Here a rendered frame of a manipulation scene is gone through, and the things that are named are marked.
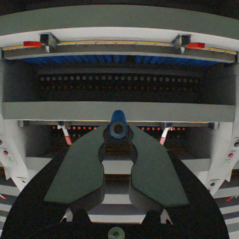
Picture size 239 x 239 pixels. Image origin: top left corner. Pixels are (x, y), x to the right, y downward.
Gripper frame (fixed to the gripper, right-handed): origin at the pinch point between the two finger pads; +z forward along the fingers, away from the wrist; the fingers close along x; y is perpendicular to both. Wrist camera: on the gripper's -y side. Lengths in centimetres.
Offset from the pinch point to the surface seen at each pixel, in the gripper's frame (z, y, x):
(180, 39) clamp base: 16.9, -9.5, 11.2
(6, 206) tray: 20, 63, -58
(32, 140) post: 25.4, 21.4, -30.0
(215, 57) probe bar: 20.9, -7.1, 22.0
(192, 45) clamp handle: 12.5, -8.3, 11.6
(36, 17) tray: 17.2, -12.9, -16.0
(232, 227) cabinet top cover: 24, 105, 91
